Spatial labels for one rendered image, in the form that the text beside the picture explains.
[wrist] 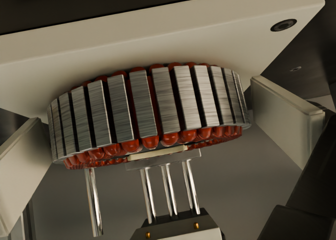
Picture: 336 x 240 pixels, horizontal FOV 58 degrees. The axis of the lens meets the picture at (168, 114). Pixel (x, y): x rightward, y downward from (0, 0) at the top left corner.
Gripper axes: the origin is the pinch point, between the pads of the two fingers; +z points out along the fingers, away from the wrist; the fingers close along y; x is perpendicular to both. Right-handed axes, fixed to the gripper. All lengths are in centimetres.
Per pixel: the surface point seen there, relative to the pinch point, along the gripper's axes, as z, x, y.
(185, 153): 9.8, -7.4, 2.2
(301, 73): 8.8, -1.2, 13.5
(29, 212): 15.6, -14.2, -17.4
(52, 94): -1.6, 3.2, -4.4
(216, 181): 19.1, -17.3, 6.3
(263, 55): -1.4, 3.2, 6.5
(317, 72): 9.6, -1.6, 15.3
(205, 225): -0.1, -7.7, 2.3
